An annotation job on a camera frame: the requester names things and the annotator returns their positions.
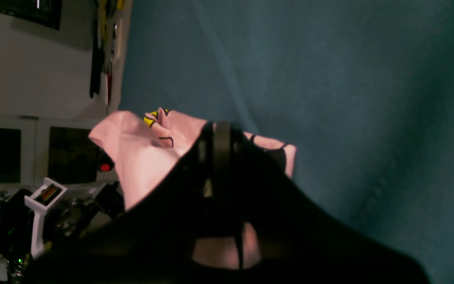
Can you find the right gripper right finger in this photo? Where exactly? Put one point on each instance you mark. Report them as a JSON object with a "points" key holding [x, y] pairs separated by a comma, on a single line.
{"points": [[300, 243]]}

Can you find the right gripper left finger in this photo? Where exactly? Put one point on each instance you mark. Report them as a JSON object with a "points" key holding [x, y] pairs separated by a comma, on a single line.
{"points": [[153, 243]]}

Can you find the pink T-shirt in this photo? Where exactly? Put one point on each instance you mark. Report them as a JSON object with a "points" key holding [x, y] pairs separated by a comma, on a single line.
{"points": [[145, 150]]}

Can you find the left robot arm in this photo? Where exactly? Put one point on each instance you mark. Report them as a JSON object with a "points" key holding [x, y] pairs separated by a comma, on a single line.
{"points": [[30, 222]]}

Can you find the teal table cloth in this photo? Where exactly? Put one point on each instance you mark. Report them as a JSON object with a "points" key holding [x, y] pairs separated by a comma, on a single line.
{"points": [[363, 88]]}

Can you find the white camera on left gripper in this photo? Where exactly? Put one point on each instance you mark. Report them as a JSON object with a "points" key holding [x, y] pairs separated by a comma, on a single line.
{"points": [[41, 202]]}

